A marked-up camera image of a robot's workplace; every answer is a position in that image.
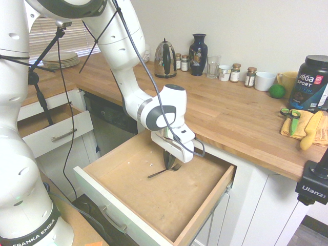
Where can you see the silver metal fork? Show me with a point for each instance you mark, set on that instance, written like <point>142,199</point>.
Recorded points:
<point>156,174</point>

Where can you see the green lime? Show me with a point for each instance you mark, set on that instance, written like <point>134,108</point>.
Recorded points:
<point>277,91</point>

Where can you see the yellow knife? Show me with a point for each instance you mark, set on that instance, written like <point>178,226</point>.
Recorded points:
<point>311,130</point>

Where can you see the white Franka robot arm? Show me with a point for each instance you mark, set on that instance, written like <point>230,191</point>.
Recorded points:
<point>120,38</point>

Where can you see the stainless steel electric kettle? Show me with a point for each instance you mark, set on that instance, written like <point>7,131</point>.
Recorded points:
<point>164,64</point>

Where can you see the large wooden drawer white front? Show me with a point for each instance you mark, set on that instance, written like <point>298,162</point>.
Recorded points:
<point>159,202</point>

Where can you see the yellow ceramic mug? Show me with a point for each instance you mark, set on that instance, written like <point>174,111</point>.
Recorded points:
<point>289,80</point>

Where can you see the wooden robot mounting table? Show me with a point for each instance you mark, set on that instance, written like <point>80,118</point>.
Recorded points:
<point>77,225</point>

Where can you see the stack of white plates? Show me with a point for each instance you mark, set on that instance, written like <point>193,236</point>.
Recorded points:
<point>61,61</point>

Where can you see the dark spice jar copper lid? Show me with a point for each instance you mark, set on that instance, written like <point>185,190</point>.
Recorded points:
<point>249,78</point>

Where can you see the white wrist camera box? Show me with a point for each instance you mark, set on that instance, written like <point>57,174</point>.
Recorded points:
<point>185,134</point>

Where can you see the small spice jar brown lid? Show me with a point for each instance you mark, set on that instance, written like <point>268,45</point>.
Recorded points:
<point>184,64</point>
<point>178,62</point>

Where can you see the white patterned jar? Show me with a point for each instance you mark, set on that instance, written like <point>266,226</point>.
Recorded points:
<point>147,55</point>

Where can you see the small white jar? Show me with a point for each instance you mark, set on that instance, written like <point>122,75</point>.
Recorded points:
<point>225,74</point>

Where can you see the black tripod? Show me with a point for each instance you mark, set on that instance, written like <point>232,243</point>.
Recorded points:
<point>38,89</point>

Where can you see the light spice jar copper lid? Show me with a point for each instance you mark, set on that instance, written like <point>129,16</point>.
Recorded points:
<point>235,74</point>

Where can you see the clear drinking glass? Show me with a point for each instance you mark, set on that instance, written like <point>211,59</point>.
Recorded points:
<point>213,68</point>

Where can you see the black protein powder tub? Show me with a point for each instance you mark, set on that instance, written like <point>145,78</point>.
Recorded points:
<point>307,84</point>

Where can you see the black dishwasher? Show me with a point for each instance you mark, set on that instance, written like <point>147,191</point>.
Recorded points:
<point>110,120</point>

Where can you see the plain white cup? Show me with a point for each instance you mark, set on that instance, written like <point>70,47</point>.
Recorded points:
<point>264,82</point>

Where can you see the yellow folded cloth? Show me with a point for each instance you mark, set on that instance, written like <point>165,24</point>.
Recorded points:
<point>320,133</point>

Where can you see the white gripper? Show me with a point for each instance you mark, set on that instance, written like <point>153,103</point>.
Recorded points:
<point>179,151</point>

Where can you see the black camera clamp with pole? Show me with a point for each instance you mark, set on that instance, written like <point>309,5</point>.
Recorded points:
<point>311,184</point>

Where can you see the small wooden drawer white front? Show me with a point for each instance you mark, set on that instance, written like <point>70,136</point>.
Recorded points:
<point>64,128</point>

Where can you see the white window blinds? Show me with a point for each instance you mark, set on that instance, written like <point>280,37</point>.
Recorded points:
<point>77,41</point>

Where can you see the dark blue painted vase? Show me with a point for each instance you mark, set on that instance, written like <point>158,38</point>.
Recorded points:
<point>197,56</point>

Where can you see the white base cabinet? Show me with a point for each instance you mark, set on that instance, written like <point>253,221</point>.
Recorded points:
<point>256,205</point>

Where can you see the silver camera on tripod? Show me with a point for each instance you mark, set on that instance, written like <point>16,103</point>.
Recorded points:
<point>64,23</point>

